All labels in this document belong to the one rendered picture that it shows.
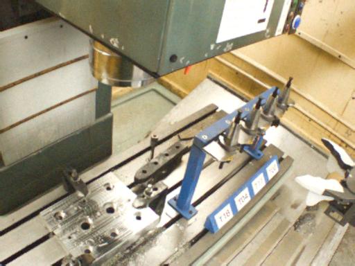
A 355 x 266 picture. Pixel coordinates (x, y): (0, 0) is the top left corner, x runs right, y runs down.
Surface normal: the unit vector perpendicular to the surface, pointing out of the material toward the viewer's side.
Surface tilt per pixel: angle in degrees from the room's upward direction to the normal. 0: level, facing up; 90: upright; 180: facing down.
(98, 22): 90
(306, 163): 24
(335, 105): 90
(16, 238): 0
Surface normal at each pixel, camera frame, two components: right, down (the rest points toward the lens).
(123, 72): 0.06, 0.66
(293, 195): -0.14, -0.52
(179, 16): 0.71, 0.54
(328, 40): -0.68, 0.39
